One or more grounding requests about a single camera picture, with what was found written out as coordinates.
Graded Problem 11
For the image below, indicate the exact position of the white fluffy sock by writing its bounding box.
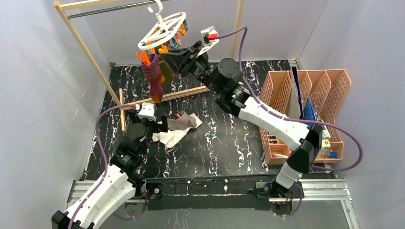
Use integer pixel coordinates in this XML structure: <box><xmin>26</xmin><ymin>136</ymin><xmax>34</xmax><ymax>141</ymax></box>
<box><xmin>168</xmin><ymin>111</ymin><xmax>202</xmax><ymax>137</ymax></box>
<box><xmin>152</xmin><ymin>130</ymin><xmax>187</xmax><ymax>148</ymax></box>

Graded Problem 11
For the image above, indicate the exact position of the grey sock with red stripes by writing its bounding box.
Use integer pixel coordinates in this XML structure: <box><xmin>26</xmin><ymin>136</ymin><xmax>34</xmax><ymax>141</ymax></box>
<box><xmin>167</xmin><ymin>111</ymin><xmax>197</xmax><ymax>131</ymax></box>

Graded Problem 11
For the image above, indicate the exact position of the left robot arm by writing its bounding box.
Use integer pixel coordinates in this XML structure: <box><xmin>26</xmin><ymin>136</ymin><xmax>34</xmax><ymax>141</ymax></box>
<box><xmin>51</xmin><ymin>103</ymin><xmax>168</xmax><ymax>229</ymax></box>

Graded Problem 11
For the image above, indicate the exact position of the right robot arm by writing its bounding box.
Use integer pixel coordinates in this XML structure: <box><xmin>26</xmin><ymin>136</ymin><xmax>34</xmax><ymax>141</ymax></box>
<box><xmin>160</xmin><ymin>41</ymin><xmax>323</xmax><ymax>191</ymax></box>

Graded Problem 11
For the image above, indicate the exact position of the white plastic clip hanger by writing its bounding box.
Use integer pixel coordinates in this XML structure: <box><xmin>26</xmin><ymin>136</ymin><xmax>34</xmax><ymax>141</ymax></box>
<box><xmin>138</xmin><ymin>0</ymin><xmax>187</xmax><ymax>51</ymax></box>

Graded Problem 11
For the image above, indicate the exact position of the olive striped sock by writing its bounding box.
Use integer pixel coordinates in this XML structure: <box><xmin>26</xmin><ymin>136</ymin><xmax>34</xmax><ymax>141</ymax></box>
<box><xmin>159</xmin><ymin>60</ymin><xmax>174</xmax><ymax>84</ymax></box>

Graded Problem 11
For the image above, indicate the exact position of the maroon yellow striped sock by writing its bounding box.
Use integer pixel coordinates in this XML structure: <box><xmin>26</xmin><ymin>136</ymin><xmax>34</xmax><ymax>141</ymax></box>
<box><xmin>141</xmin><ymin>53</ymin><xmax>164</xmax><ymax>103</ymax></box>

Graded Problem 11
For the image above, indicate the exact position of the metal hanging rod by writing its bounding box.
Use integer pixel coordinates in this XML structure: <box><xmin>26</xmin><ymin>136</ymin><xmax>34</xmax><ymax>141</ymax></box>
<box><xmin>67</xmin><ymin>0</ymin><xmax>156</xmax><ymax>19</ymax></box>

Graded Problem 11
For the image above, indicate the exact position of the white board in organizer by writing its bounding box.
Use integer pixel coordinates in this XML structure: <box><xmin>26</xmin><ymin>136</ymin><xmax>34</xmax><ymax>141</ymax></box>
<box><xmin>288</xmin><ymin>65</ymin><xmax>303</xmax><ymax>119</ymax></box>

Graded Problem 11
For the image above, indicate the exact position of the orange plastic desk organizer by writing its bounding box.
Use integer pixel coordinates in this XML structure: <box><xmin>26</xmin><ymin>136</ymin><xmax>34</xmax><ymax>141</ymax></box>
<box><xmin>259</xmin><ymin>69</ymin><xmax>351</xmax><ymax>165</ymax></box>

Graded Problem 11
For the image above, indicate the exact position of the blue folder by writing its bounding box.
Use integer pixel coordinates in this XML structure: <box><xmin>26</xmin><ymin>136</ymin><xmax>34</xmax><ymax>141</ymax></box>
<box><xmin>302</xmin><ymin>97</ymin><xmax>316</xmax><ymax>121</ymax></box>

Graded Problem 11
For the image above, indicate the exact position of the small yellow white box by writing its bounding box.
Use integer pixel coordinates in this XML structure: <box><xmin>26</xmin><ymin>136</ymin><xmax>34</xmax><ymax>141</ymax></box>
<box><xmin>318</xmin><ymin>139</ymin><xmax>330</xmax><ymax>157</ymax></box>

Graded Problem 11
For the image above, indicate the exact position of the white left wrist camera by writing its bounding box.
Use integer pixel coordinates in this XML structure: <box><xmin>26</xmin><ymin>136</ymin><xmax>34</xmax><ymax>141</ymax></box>
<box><xmin>136</xmin><ymin>103</ymin><xmax>156</xmax><ymax>121</ymax></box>

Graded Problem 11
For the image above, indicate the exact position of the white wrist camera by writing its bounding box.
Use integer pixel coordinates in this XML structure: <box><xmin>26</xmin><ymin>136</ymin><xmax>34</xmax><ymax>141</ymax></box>
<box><xmin>198</xmin><ymin>26</ymin><xmax>219</xmax><ymax>56</ymax></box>
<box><xmin>136</xmin><ymin>103</ymin><xmax>156</xmax><ymax>121</ymax></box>

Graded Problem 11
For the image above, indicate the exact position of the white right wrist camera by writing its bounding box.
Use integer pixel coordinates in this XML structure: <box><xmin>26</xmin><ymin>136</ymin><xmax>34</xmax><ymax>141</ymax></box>
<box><xmin>198</xmin><ymin>26</ymin><xmax>219</xmax><ymax>56</ymax></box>

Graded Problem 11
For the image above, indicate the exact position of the wooden clothes rack frame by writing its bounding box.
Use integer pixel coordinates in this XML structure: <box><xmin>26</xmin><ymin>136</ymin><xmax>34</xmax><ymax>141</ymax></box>
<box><xmin>53</xmin><ymin>0</ymin><xmax>244</xmax><ymax>132</ymax></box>

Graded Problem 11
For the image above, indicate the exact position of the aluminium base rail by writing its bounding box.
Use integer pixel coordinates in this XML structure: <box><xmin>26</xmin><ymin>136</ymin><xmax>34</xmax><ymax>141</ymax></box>
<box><xmin>67</xmin><ymin>178</ymin><xmax>352</xmax><ymax>203</ymax></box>

